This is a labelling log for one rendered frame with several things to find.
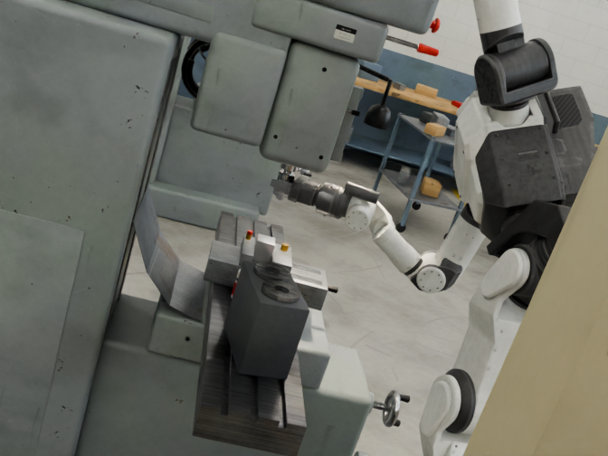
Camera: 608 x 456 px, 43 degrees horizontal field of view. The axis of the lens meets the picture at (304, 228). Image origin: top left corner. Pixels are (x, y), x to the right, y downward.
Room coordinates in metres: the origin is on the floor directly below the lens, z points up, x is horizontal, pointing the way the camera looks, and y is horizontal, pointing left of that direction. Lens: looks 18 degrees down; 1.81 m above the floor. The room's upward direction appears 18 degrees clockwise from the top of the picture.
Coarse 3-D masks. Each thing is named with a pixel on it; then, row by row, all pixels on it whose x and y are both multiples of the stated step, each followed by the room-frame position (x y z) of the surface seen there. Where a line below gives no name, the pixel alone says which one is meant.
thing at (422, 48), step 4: (388, 36) 1.98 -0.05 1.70; (392, 36) 1.99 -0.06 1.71; (388, 40) 1.98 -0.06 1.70; (392, 40) 1.98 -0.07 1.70; (396, 40) 1.98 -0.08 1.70; (400, 40) 1.99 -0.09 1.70; (404, 44) 1.99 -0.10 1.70; (408, 44) 1.99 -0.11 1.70; (412, 44) 1.99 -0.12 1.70; (416, 44) 2.00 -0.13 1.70; (420, 44) 2.00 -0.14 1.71; (424, 44) 2.00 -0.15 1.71; (416, 48) 2.00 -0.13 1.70; (420, 48) 1.99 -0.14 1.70; (424, 48) 1.99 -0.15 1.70; (428, 48) 2.00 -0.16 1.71; (432, 48) 2.00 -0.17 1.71; (424, 52) 2.00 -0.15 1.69; (428, 52) 2.00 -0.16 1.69; (432, 52) 2.00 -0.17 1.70; (436, 52) 2.00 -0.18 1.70
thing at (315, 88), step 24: (312, 48) 1.96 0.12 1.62; (288, 72) 1.95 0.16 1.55; (312, 72) 1.96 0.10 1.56; (336, 72) 1.97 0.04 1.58; (288, 96) 1.95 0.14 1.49; (312, 96) 1.96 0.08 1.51; (336, 96) 1.97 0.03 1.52; (288, 120) 1.96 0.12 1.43; (312, 120) 1.97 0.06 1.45; (336, 120) 1.98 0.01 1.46; (264, 144) 1.96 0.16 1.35; (288, 144) 1.96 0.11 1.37; (312, 144) 1.97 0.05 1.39; (312, 168) 1.98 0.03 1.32
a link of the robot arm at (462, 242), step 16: (464, 224) 1.97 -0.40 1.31; (448, 240) 1.99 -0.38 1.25; (464, 240) 1.97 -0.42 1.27; (480, 240) 1.98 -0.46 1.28; (448, 256) 1.98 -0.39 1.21; (464, 256) 1.97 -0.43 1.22; (432, 272) 1.96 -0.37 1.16; (448, 272) 1.96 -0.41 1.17; (432, 288) 1.96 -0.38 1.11; (448, 288) 1.96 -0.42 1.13
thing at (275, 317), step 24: (264, 264) 1.74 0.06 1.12; (240, 288) 1.71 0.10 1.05; (264, 288) 1.60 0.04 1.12; (288, 288) 1.64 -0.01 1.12; (240, 312) 1.66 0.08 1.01; (264, 312) 1.55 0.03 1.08; (288, 312) 1.57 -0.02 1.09; (240, 336) 1.61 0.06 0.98; (264, 336) 1.56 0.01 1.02; (288, 336) 1.58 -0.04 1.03; (240, 360) 1.56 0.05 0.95; (264, 360) 1.56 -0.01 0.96; (288, 360) 1.58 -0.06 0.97
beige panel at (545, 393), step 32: (576, 224) 0.34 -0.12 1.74; (576, 256) 0.33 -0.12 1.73; (544, 288) 0.34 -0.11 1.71; (576, 288) 0.32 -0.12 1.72; (544, 320) 0.33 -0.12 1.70; (576, 320) 0.31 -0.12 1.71; (512, 352) 0.34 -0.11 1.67; (544, 352) 0.32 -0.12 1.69; (576, 352) 0.30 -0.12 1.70; (512, 384) 0.33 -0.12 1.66; (544, 384) 0.31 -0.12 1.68; (576, 384) 0.30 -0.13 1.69; (480, 416) 0.35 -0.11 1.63; (512, 416) 0.32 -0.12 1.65; (544, 416) 0.30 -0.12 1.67; (576, 416) 0.30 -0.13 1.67; (480, 448) 0.33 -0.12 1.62; (512, 448) 0.31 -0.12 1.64; (544, 448) 0.30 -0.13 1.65; (576, 448) 0.30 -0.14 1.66
